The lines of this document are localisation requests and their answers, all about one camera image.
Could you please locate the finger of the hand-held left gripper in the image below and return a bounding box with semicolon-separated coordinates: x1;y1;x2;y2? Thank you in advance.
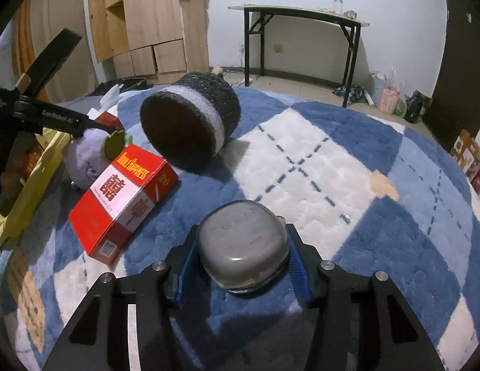
72;113;117;137
19;29;83;97

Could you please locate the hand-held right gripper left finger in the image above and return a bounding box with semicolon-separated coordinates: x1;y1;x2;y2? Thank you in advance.
43;224;204;371

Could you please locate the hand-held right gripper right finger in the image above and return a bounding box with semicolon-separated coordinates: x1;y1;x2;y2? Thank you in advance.
281;222;445;371

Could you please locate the purple plush toy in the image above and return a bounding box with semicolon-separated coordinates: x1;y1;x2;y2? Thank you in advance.
65;127;134;192

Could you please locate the grey rounded case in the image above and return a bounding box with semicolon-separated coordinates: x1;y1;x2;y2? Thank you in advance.
196;200;291;292

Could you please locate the yellow plastic basin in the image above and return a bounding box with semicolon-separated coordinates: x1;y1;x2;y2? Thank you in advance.
0;129;74;250

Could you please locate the red and white box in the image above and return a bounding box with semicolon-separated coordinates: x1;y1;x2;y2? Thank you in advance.
69;144;179;267

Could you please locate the black foam cylinder white stripe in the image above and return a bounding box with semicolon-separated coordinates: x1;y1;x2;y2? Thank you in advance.
139;71;241;174

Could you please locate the orange curtain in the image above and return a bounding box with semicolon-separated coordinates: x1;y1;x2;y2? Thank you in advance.
14;4;36;80

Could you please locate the white tissue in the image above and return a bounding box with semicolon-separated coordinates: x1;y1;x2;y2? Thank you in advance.
99;84;122;109

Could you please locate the beige curtain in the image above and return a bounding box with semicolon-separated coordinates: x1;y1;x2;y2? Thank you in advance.
12;0;97;101

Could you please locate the wooden wardrobe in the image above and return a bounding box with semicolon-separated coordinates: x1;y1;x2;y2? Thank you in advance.
87;0;210;76

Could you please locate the blue and white checked blanket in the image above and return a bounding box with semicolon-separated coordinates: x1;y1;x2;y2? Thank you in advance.
0;85;480;371

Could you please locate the white power strip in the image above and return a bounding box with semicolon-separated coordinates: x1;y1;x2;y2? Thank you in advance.
213;66;258;86

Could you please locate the dark checked cloth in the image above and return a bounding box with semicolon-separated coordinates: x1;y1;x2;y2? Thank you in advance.
333;84;366;103

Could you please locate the red and white bag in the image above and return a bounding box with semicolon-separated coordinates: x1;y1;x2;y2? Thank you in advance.
379;85;401;114

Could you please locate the black bag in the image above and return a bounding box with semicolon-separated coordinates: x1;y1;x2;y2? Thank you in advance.
404;91;432;123

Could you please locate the light blue bag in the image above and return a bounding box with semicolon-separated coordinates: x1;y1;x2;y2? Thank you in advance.
369;71;388;101

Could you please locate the printed cardboard box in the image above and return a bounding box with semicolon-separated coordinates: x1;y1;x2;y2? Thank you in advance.
451;129;480;180

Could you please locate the black folding table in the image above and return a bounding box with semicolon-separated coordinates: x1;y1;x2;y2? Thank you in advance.
228;5;370;108

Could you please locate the dark door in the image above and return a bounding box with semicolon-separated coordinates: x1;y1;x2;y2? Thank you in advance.
431;0;480;151

